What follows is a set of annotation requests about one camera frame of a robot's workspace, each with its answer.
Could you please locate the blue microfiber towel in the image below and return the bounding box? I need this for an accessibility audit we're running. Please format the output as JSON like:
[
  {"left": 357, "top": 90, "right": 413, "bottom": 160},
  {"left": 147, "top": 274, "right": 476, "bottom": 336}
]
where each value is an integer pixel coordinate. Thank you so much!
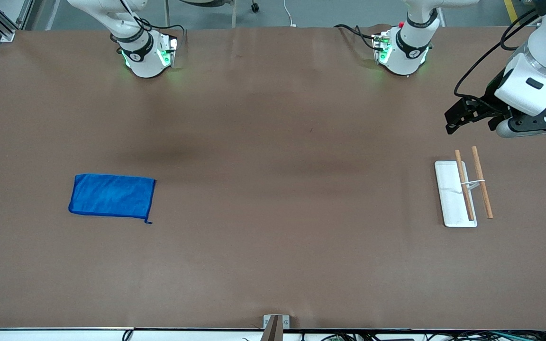
[{"left": 68, "top": 173, "right": 156, "bottom": 224}]

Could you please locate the white rack with wooden bars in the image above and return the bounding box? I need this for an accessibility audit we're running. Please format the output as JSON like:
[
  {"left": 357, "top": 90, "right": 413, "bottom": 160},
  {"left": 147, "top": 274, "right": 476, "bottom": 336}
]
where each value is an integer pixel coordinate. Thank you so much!
[{"left": 434, "top": 146, "right": 494, "bottom": 228}]

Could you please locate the brown table cover sheet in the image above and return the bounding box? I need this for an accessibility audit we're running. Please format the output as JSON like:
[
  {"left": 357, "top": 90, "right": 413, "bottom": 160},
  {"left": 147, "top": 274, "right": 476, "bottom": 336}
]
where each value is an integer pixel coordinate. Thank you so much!
[{"left": 0, "top": 25, "right": 546, "bottom": 331}]

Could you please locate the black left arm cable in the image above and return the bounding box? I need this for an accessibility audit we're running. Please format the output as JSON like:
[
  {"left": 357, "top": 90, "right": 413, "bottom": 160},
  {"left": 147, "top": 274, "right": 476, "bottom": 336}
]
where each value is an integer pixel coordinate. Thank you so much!
[{"left": 454, "top": 6, "right": 539, "bottom": 104}]

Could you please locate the black left base cable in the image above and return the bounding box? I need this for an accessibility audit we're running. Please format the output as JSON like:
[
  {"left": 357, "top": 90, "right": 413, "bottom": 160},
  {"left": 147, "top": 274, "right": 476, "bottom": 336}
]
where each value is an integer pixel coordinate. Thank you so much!
[{"left": 334, "top": 24, "right": 379, "bottom": 51}]

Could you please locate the black base cable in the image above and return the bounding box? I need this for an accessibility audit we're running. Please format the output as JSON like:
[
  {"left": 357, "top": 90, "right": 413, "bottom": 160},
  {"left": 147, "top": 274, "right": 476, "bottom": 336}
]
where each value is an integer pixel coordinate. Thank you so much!
[
  {"left": 334, "top": 24, "right": 379, "bottom": 51},
  {"left": 138, "top": 18, "right": 187, "bottom": 45}
]

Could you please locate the white floor cable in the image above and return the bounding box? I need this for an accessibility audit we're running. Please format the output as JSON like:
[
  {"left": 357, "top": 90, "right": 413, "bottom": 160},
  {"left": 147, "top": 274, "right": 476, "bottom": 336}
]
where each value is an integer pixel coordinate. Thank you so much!
[{"left": 283, "top": 0, "right": 298, "bottom": 28}]

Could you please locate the black right base cable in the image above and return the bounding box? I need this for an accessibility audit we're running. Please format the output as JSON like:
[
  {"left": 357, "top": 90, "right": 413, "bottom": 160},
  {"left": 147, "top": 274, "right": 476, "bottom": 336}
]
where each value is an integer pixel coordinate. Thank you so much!
[{"left": 138, "top": 18, "right": 187, "bottom": 45}]

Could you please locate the metal bracket with brown post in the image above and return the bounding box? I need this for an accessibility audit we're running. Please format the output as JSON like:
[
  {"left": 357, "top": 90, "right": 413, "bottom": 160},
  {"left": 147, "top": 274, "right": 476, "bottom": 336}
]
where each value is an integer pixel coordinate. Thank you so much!
[{"left": 260, "top": 314, "right": 291, "bottom": 341}]

